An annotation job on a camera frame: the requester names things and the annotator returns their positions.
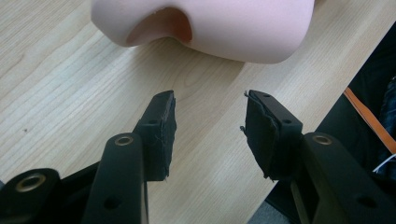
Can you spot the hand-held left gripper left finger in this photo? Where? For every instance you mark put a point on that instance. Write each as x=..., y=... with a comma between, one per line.
x=157, y=140

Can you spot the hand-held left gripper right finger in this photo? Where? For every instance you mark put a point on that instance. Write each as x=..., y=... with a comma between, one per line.
x=267, y=133

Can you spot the dark blue cloth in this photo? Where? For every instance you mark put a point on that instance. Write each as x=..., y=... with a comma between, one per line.
x=389, y=109

